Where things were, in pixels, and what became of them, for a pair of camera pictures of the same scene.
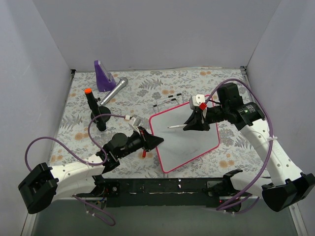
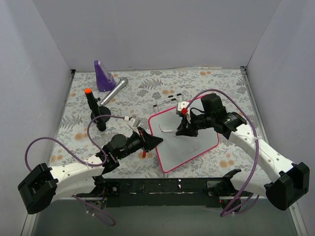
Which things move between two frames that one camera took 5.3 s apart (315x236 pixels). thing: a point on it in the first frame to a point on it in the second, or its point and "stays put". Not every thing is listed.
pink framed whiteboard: [181, 147] stays put
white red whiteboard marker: [177, 126] to [170, 131]
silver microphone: [121, 83] stays put
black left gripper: [143, 140] stays put
